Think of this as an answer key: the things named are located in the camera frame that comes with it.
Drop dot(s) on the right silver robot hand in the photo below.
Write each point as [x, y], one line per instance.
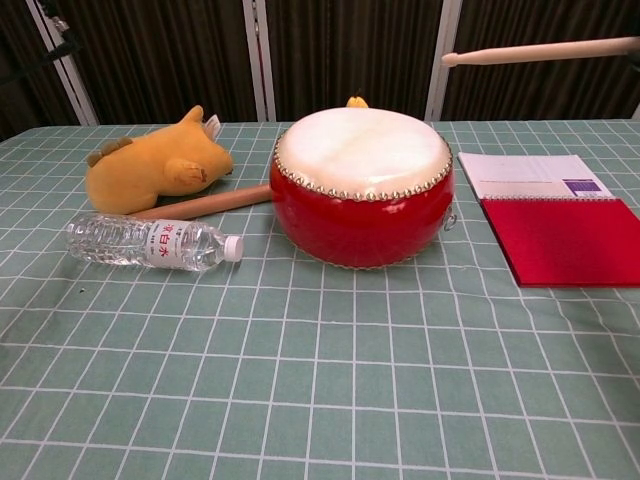
[634, 50]

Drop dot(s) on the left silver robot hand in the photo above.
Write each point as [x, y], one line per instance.
[67, 51]

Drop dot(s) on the light wooden drumstick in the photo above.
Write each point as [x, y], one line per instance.
[530, 52]

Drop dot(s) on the red drum white skin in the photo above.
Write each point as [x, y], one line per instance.
[360, 220]

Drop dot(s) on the green gridded cutting mat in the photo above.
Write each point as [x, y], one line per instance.
[320, 380]

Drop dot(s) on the yellow plush animal toy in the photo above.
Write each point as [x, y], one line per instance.
[150, 165]

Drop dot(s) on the clear plastic water bottle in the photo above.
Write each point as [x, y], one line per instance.
[125, 240]

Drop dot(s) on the spiral notebook red cover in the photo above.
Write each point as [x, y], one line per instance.
[565, 245]

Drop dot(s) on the thick brown wooden rod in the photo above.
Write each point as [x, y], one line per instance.
[215, 201]

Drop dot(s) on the small yellow duck toy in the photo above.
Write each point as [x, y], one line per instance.
[357, 102]

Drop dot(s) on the white partition frame post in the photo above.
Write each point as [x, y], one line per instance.
[260, 60]
[75, 90]
[445, 30]

